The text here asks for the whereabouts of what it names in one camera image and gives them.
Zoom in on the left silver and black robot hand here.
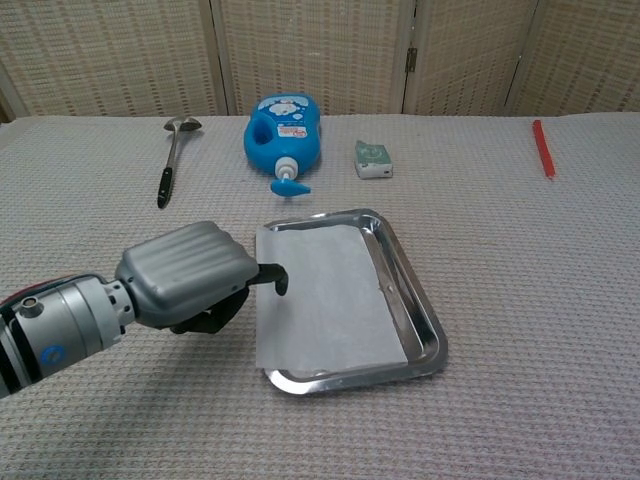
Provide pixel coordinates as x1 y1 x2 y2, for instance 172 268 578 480
114 221 290 336

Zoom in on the white paper sheet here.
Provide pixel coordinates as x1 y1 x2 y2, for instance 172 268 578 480
254 223 407 372

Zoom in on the stainless steel tray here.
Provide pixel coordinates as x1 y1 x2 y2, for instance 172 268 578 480
261 207 449 397

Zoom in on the blue pump detergent bottle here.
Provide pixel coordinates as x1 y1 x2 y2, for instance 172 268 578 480
243 93 322 199

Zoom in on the green and white tissue pack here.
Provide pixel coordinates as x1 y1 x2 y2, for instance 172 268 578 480
354 139 395 180

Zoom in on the woven folding screen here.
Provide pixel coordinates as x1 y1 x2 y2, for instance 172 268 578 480
0 0 640 124

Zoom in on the white waffle-weave tablecloth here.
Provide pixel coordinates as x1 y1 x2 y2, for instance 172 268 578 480
0 112 640 480

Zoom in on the red stick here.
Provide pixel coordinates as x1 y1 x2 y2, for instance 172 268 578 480
532 119 556 181

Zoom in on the steel ladle with black handle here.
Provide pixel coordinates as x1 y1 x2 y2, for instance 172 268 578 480
156 115 204 210

